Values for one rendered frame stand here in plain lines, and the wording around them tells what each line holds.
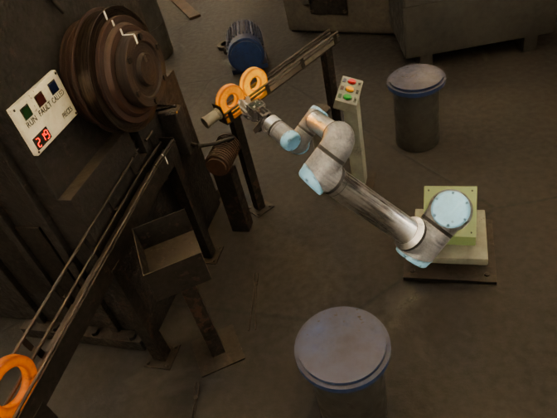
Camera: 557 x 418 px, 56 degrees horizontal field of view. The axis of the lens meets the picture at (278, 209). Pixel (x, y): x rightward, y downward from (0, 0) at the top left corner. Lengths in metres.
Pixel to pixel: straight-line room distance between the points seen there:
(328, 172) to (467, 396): 0.99
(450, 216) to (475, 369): 0.60
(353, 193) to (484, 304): 0.83
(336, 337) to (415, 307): 0.68
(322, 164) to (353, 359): 0.66
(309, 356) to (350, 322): 0.19
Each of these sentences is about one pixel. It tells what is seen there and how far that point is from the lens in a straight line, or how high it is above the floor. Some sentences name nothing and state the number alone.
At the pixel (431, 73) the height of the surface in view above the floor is 0.43.
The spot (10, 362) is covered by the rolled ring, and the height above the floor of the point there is 0.74.
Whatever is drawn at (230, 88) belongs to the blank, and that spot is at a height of 0.77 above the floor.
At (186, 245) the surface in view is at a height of 0.60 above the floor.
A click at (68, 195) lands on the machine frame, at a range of 2.04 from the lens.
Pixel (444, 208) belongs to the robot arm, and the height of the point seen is 0.44.
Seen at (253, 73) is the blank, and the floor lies 0.78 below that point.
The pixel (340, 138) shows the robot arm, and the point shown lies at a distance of 1.86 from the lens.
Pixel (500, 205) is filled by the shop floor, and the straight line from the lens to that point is 2.88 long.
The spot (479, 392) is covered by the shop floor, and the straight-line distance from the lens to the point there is 2.21.
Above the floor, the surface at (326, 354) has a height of 0.43.
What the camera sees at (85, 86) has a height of 1.17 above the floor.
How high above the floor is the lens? 1.91
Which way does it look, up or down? 40 degrees down
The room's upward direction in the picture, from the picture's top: 14 degrees counter-clockwise
